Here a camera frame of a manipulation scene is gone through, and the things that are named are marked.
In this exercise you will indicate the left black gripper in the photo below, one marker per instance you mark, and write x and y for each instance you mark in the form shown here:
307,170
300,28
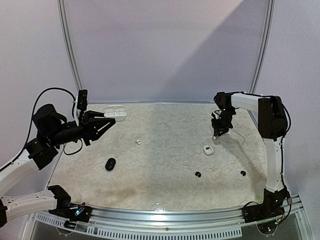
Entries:
89,126

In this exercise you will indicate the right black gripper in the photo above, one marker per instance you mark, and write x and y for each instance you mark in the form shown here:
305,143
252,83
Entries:
221,124

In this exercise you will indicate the white earbud charging case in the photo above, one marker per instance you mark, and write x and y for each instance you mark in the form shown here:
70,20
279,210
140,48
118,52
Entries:
207,149

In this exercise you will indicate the small white oval case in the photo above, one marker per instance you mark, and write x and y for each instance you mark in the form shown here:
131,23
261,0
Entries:
117,112

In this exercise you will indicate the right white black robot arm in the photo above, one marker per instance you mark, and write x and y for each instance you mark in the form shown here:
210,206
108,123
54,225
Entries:
273,124

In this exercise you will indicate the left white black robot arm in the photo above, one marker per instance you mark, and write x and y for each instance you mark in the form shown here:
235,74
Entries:
53,131

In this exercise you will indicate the black oval charging case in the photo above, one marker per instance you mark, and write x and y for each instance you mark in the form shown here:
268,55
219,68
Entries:
110,164

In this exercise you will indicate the black earbud centre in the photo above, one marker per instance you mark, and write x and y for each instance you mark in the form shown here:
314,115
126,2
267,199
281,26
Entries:
198,174

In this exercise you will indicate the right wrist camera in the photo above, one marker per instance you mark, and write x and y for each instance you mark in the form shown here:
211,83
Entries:
215,115

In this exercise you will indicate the left aluminium frame post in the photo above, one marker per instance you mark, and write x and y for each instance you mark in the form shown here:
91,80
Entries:
62,11

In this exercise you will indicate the aluminium frame post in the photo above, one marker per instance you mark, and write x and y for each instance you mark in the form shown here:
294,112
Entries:
62,11
263,45

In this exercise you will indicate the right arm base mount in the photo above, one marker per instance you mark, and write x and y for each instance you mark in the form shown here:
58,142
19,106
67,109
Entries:
271,206

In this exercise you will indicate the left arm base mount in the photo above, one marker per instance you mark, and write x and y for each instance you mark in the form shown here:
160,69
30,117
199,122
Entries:
68,210

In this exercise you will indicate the aluminium front rail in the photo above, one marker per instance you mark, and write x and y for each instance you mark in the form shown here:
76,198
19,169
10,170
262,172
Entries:
214,224

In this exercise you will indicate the right aluminium frame post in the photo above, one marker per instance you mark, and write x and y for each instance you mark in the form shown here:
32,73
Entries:
263,45

